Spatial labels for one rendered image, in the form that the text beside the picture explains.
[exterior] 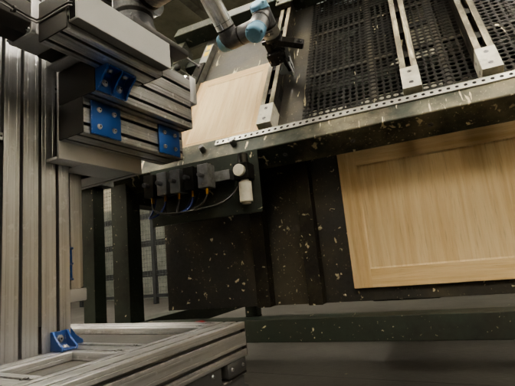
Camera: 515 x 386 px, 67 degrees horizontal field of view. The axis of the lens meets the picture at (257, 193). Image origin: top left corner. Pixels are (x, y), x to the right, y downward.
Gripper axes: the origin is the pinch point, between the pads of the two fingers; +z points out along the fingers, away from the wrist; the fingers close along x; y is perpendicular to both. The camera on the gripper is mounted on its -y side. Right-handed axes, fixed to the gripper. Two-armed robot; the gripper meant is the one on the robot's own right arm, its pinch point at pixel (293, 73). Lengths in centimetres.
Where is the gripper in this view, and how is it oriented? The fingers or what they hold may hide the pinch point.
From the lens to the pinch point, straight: 187.1
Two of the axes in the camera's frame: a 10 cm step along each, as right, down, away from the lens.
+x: -1.5, 7.6, -6.4
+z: 4.3, 6.3, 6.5
